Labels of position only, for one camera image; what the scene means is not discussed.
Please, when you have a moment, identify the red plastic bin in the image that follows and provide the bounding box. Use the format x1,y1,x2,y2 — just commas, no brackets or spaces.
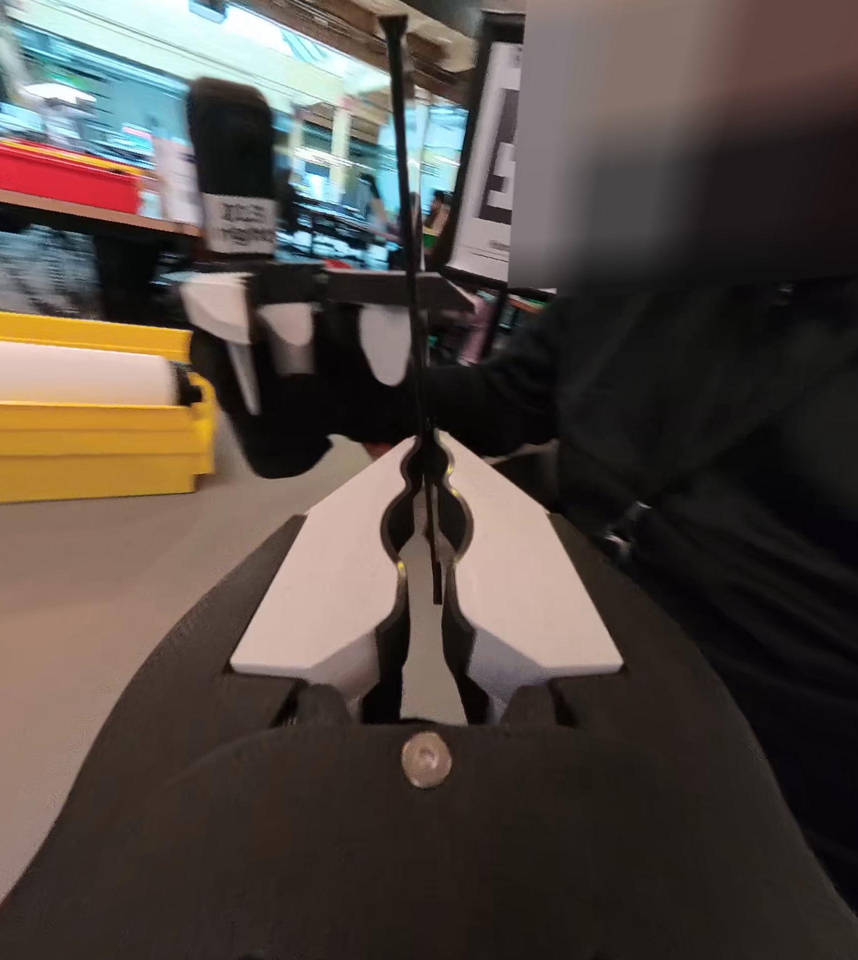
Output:
0,135,145,214

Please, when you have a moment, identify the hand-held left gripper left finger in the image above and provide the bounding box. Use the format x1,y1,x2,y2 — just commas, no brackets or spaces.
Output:
231,435,422,706

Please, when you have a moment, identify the black fabric piece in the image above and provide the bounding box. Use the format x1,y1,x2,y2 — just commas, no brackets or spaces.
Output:
380,15,445,604

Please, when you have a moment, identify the yellow plastic bin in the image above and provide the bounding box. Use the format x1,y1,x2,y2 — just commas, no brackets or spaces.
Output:
0,308,220,507

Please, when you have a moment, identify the black framed tag sign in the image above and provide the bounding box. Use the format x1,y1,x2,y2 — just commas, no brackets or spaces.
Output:
444,12,530,289

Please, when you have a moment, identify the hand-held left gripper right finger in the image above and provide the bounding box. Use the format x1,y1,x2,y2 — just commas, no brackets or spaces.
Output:
441,432,625,709

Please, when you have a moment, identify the white roll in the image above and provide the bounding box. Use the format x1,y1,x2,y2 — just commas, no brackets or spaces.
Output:
0,338,200,408

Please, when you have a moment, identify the long wooden desk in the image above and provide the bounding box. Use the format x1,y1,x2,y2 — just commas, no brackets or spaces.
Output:
0,180,208,324

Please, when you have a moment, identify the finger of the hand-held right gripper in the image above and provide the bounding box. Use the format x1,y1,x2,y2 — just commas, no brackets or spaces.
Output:
309,264,478,316

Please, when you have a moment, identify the person's right hand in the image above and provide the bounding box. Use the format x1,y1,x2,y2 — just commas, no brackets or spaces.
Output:
194,312,470,481

